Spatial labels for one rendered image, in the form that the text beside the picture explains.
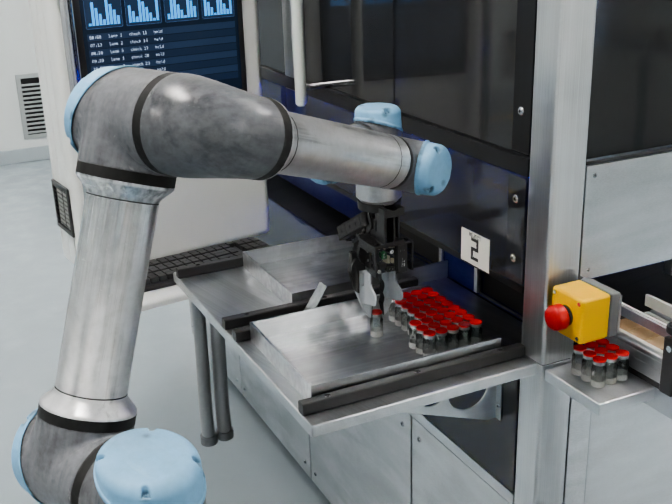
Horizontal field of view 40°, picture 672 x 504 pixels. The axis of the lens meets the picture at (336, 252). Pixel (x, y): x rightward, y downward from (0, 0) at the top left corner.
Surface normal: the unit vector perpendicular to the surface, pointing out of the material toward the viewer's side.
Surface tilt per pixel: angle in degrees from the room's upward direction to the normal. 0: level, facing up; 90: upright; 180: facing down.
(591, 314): 90
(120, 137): 100
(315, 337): 0
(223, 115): 61
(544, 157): 90
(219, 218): 90
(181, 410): 0
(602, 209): 90
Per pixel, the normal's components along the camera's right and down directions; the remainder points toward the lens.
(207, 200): 0.55, 0.27
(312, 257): -0.03, -0.94
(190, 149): 0.00, 0.51
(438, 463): -0.90, 0.18
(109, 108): -0.58, -0.14
